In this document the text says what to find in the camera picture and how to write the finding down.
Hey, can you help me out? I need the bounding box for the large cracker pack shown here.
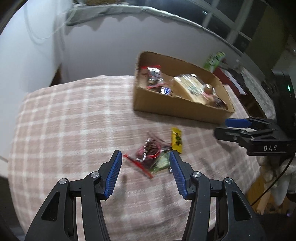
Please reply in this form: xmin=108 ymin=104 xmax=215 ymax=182
xmin=171 ymin=74 xmax=216 ymax=106

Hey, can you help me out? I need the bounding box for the red clear candy wrapper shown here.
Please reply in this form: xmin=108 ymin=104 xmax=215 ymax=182
xmin=140 ymin=65 xmax=163 ymax=89

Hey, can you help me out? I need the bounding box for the green snack packet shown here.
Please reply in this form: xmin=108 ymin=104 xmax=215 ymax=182
xmin=149 ymin=151 xmax=171 ymax=174

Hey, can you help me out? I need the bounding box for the yellow snack packet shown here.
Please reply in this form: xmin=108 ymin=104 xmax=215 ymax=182
xmin=171 ymin=128 xmax=183 ymax=154

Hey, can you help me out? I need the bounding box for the red dark snack packet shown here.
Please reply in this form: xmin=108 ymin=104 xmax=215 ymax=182
xmin=123 ymin=137 xmax=171 ymax=179

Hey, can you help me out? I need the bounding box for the white lace tablecloth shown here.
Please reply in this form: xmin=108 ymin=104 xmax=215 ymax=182
xmin=241 ymin=67 xmax=276 ymax=120

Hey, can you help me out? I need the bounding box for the red storage box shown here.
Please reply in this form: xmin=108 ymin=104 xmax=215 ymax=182
xmin=213 ymin=68 xmax=247 ymax=97

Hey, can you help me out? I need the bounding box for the pink plaid blanket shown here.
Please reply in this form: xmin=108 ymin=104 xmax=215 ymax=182
xmin=8 ymin=75 xmax=262 ymax=241

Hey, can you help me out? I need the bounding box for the green paper bag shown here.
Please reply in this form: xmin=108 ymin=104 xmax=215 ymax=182
xmin=203 ymin=51 xmax=226 ymax=73

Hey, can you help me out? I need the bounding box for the open cardboard box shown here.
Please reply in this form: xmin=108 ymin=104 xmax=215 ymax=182
xmin=133 ymin=51 xmax=235 ymax=124

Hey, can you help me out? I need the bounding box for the white cable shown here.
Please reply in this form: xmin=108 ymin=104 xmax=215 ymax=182
xmin=23 ymin=0 xmax=77 ymax=45

